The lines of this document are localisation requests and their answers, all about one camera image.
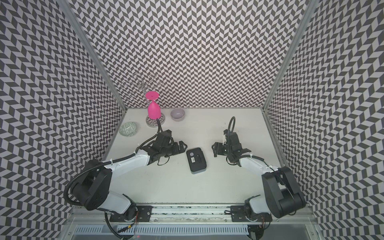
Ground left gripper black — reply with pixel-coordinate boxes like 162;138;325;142
161;140;188;158

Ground blue alarm clock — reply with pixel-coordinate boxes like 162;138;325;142
186;148;207;174

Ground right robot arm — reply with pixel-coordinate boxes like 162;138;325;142
212;130;307;222

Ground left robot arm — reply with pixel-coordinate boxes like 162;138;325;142
63;130;188;219

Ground grey small bowl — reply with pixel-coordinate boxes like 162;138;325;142
170;109;186;122

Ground pink wine glass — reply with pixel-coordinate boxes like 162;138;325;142
145;91;161;120

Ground green patterned dish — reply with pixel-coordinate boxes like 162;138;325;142
119;122;138;137

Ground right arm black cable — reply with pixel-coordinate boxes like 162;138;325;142
226;116;237;142

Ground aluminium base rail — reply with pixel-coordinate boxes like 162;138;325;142
58;204;324;240

